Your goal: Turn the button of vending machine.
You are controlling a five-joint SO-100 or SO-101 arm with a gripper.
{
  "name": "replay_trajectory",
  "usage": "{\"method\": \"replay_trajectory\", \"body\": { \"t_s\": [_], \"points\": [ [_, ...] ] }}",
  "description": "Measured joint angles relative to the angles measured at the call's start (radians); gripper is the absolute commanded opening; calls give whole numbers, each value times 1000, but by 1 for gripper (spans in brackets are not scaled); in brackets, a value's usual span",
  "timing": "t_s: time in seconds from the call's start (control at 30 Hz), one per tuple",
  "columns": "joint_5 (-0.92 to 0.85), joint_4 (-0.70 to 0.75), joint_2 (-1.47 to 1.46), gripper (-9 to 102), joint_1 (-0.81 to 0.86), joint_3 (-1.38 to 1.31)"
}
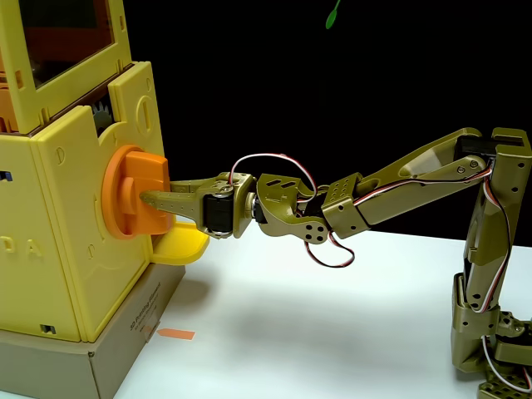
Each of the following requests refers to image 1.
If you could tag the orange vending machine knob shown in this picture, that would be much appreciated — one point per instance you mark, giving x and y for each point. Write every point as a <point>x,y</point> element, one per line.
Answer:
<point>141,174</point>

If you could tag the yellow toy vending machine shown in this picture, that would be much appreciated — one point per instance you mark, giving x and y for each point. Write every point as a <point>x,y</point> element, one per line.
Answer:
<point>62,199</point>

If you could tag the yellow dispensing tray flap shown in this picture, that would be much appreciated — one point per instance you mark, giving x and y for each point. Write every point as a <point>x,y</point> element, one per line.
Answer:
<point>178,249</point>

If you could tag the orange arrow tape marker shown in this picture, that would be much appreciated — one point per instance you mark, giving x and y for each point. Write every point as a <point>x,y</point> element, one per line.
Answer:
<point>176,333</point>

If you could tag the brown cardboard box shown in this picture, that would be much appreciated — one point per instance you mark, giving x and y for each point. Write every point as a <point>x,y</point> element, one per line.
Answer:
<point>116,353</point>

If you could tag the green plant leaf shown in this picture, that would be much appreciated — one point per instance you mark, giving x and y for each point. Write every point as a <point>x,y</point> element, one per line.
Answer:
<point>331,18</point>

